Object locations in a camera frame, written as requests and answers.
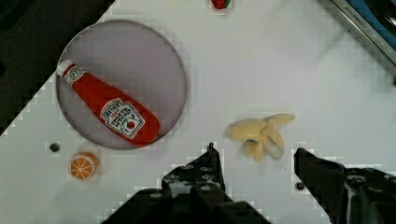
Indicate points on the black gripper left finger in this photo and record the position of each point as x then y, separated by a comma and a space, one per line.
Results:
193, 193

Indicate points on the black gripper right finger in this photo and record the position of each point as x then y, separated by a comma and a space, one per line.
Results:
348, 195

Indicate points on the red plush ketchup bottle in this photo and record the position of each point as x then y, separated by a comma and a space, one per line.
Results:
119, 112

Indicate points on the orange slice toy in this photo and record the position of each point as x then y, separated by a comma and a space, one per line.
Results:
83, 166

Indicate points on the grey round plate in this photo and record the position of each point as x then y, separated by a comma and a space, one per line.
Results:
134, 58

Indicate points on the silver toaster oven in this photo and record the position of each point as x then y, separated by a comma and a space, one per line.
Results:
374, 20

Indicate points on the red strawberry toy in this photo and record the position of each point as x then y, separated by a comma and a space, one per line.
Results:
221, 4

